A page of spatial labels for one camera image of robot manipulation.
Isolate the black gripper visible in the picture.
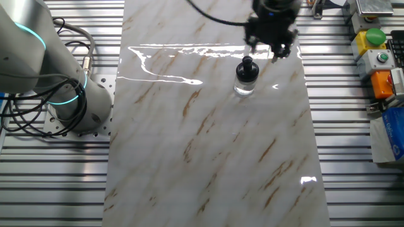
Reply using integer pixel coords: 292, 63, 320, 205
243, 0, 300, 64

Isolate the black dropper lid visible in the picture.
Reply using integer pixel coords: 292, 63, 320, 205
235, 55, 261, 84

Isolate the small metal clamp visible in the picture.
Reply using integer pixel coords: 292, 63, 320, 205
310, 0, 326, 20

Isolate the grey box red button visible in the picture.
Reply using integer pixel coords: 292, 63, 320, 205
350, 12, 381, 34

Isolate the yellow box green mushroom button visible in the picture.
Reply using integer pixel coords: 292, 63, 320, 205
350, 27, 388, 62

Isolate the grey box small green button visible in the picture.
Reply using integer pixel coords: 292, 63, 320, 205
359, 49, 396, 81

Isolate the white marble pattern mat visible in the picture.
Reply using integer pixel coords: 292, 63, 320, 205
101, 0, 331, 227

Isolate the shiny metal plate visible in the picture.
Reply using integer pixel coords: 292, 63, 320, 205
355, 0, 395, 18

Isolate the orange button box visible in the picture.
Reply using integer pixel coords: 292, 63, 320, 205
370, 69, 395, 100

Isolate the black keyboard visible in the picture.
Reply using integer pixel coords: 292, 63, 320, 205
386, 30, 404, 69

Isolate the blue tissue pack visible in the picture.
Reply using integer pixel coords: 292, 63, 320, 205
369, 107, 404, 165

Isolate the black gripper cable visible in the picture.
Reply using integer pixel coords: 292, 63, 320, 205
185, 0, 249, 27

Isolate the small silver metal bracket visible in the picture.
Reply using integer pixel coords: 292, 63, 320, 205
365, 93, 394, 115

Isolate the silver ribbed camera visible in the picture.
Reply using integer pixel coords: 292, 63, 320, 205
389, 67, 404, 96

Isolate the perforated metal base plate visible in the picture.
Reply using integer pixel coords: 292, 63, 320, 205
42, 74, 118, 138

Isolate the thick grey cable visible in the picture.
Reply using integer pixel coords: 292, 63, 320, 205
52, 21, 96, 77

